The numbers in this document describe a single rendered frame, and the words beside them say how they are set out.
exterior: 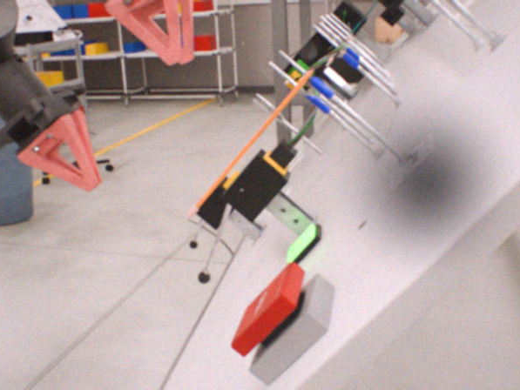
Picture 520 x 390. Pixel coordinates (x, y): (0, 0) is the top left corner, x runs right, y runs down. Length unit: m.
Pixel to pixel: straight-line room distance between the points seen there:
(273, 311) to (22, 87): 0.39
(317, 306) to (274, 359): 0.04
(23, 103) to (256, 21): 7.79
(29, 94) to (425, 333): 0.63
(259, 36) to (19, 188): 4.98
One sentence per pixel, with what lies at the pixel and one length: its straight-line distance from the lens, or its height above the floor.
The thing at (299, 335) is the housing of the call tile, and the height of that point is 1.09.
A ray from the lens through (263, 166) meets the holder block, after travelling 0.61.
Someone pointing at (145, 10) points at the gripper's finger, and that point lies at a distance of 0.67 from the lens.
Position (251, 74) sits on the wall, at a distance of 8.49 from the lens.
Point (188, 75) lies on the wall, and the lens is 8.82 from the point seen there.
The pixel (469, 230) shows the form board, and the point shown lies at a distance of 0.31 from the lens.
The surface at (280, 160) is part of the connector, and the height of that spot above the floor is 1.13.
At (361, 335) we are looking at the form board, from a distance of 0.33.
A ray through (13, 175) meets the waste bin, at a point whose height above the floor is 0.31.
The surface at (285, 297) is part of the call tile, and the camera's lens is 0.37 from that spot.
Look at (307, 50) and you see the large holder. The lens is 1.27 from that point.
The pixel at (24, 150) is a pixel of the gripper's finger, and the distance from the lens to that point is 0.67.
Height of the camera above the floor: 1.28
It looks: 18 degrees down
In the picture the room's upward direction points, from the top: 3 degrees counter-clockwise
